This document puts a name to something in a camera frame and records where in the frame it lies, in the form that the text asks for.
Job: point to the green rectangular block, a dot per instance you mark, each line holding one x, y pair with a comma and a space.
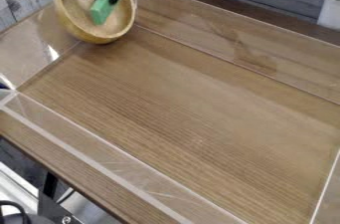
101, 10

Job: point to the brown wooden bowl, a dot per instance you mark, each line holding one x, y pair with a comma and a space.
73, 13

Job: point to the white cylindrical container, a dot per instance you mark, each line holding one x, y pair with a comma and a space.
329, 14

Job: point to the black table leg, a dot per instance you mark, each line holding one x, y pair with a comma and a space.
50, 185

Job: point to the clear acrylic tray wall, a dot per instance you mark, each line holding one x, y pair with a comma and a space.
201, 121

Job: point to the black metal bracket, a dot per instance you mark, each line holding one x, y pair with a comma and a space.
53, 211

